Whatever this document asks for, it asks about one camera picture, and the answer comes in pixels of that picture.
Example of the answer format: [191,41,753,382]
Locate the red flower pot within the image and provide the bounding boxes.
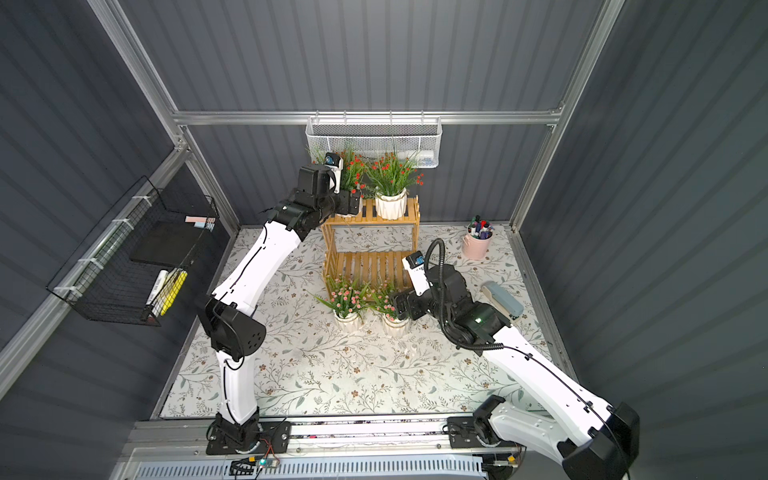
[310,149,366,199]
[365,151,423,220]

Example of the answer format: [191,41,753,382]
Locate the pink flower pot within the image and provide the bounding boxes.
[315,276,372,333]
[369,283,411,338]

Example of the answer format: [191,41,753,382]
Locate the markers in pink cup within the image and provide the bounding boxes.
[467,215,494,240]

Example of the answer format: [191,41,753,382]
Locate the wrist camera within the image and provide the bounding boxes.
[324,152,343,194]
[402,250,431,297]

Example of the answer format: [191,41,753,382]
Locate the yellow marker in basket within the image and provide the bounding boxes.
[153,268,188,317]

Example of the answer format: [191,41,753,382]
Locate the wooden two-tier rack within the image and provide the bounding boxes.
[321,196,421,291]

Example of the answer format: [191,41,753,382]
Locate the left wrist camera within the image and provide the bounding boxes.
[324,152,343,194]

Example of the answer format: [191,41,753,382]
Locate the white wire wall basket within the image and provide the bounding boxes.
[305,115,443,169]

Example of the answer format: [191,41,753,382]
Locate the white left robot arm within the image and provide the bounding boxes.
[198,164,342,455]

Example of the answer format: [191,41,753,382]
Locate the metal base rail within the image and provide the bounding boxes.
[119,412,601,480]

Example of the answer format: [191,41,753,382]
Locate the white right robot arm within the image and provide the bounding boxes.
[394,256,640,479]

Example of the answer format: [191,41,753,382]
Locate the pink pen cup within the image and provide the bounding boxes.
[462,233,491,261]

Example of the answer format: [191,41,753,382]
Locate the black wire wall basket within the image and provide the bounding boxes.
[47,177,219,327]

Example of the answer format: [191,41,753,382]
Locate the white tube in basket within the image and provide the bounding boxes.
[146,270,168,305]

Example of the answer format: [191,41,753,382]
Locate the light blue stapler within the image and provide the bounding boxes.
[481,281,524,320]

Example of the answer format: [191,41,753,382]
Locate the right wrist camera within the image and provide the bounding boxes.
[402,250,431,297]

